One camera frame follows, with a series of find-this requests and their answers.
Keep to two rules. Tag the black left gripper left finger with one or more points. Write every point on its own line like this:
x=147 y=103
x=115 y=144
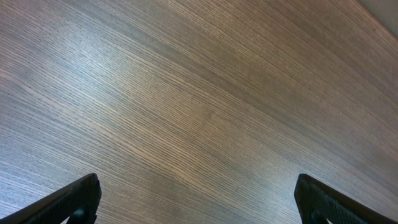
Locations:
x=77 y=203

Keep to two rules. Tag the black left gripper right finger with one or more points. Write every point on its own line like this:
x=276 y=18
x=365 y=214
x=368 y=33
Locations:
x=319 y=203

